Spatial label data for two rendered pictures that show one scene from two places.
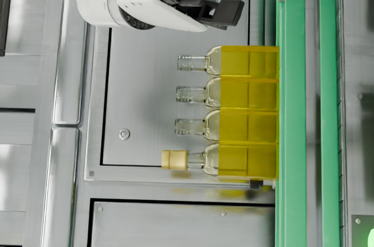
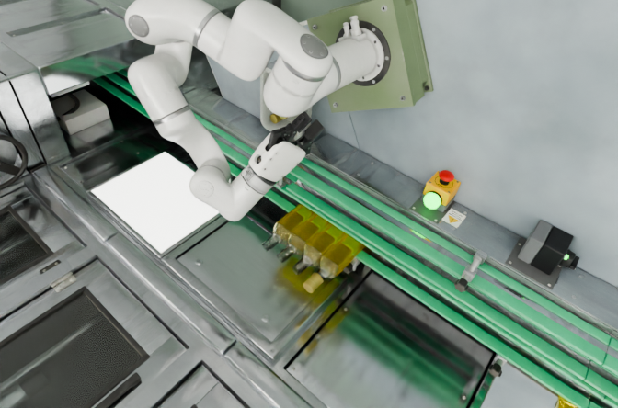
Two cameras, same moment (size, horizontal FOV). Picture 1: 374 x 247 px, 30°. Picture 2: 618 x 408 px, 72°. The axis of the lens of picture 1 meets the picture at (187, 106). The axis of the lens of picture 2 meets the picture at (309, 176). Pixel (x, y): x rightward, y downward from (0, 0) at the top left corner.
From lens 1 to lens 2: 68 cm
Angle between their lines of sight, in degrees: 44
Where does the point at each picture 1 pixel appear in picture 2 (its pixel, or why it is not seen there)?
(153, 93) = (257, 289)
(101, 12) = (246, 195)
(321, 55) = (327, 176)
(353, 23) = (325, 157)
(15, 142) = (208, 391)
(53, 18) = (162, 309)
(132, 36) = (218, 277)
